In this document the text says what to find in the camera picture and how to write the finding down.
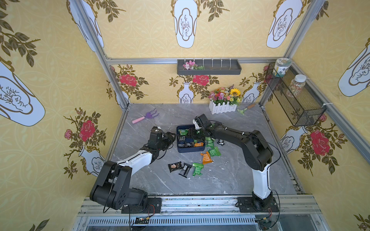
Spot green cookie packet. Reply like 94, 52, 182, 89
208, 147, 222, 157
192, 163, 204, 177
205, 137, 215, 149
178, 129, 189, 136

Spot dark blue storage box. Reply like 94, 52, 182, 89
176, 125, 206, 153

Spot orange cookie packet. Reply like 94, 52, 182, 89
201, 152, 214, 165
194, 142, 204, 147

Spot black cookie packet with picture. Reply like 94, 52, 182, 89
168, 161, 183, 173

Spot black cookie packet barcode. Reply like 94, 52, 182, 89
179, 163, 192, 178

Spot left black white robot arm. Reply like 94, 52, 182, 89
90, 126, 176, 212

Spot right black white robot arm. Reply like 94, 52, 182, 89
193, 114, 274, 211

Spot green cookie packet in box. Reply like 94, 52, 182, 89
178, 129, 189, 136

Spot orange cookie packet in box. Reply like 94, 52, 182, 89
194, 142, 204, 147

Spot white fence flower pot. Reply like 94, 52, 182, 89
208, 87, 242, 115

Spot pink purple toy rake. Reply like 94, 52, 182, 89
132, 109, 159, 124

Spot green toy garden shovel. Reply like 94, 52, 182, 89
237, 104, 255, 115

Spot pink flowers in tray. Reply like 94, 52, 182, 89
183, 60, 205, 70

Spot small circuit board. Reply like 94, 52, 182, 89
134, 217, 150, 225

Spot white lid patterned jar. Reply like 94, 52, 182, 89
272, 58, 292, 78

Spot clear white lid jar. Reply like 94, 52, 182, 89
287, 74, 306, 97

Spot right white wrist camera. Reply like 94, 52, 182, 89
193, 119, 200, 130

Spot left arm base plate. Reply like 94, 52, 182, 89
125, 197, 162, 215

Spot grey wall shelf tray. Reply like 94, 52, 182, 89
177, 58, 242, 76

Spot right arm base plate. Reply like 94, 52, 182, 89
235, 196, 279, 213

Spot black wire mesh basket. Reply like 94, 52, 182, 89
265, 63, 326, 127

